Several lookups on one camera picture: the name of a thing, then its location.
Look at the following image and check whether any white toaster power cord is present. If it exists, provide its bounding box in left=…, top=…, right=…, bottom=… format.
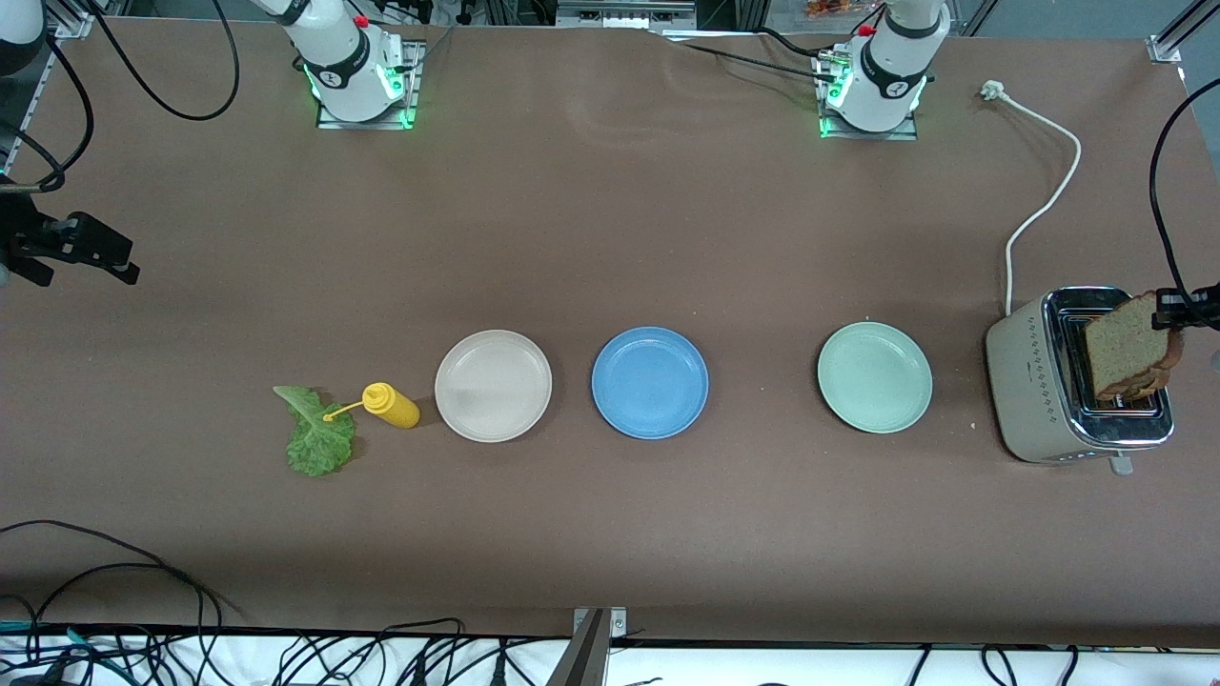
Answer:
left=982, top=81, right=1083, bottom=317

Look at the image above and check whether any brown bread slice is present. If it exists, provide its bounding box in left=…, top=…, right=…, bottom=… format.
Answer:
left=1096, top=370, right=1171, bottom=402
left=1084, top=291, right=1186, bottom=395

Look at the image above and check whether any beige plate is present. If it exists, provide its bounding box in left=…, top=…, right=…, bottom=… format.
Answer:
left=435, top=330, right=554, bottom=444

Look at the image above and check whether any black loose cable loop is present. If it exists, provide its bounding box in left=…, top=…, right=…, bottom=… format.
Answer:
left=0, top=562, right=244, bottom=686
left=0, top=519, right=225, bottom=686

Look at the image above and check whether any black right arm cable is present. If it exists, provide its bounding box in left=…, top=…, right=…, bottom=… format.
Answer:
left=0, top=0, right=241, bottom=192

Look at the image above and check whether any beige and chrome toaster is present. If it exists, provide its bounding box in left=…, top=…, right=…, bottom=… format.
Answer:
left=986, top=286, right=1175, bottom=475

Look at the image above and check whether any yellow mustard squeeze bottle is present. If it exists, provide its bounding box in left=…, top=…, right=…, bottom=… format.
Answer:
left=323, top=382, right=421, bottom=430

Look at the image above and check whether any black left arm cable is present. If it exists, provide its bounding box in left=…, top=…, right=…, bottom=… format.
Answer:
left=1149, top=76, right=1220, bottom=298

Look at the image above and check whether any pale green plate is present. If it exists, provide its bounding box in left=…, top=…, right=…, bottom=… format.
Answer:
left=817, top=322, right=933, bottom=434

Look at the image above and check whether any aluminium table frame rail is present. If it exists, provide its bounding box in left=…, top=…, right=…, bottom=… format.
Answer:
left=1149, top=0, right=1220, bottom=64
left=0, top=19, right=96, bottom=177

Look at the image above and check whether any black arm base cable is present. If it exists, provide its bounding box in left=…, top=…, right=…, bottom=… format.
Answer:
left=658, top=27, right=840, bottom=85

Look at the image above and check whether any grey metal background frame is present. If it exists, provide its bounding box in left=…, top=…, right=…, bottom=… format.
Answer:
left=556, top=0, right=697, bottom=30

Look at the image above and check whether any blue plate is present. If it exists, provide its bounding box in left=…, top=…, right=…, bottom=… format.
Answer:
left=591, top=327, right=710, bottom=440

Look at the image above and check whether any metal mount bracket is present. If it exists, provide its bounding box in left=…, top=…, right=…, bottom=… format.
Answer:
left=548, top=607, right=630, bottom=686

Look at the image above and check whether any green lettuce leaf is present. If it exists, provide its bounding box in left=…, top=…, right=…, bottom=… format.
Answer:
left=273, top=385, right=356, bottom=478

